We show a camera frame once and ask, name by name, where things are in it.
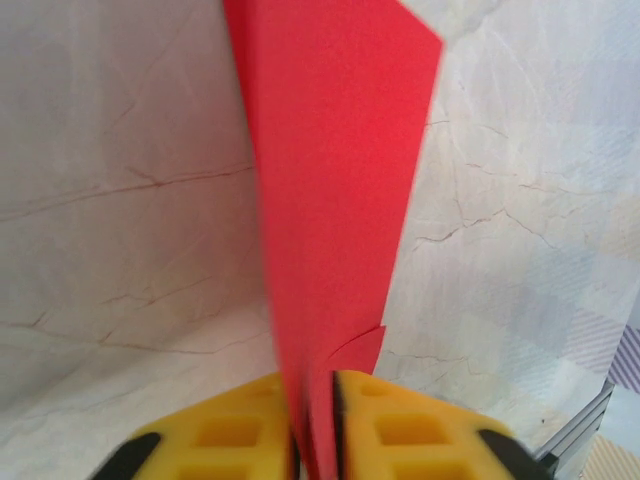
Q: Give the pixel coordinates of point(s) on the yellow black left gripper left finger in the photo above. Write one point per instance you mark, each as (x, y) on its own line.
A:
(225, 440)

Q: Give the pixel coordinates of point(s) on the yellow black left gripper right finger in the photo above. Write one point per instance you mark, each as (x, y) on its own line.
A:
(425, 440)

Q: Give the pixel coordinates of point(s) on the red paper sheet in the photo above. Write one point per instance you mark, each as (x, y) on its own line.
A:
(340, 175)

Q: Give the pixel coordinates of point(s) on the aluminium table side rail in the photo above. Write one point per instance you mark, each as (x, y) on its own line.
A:
(575, 435)

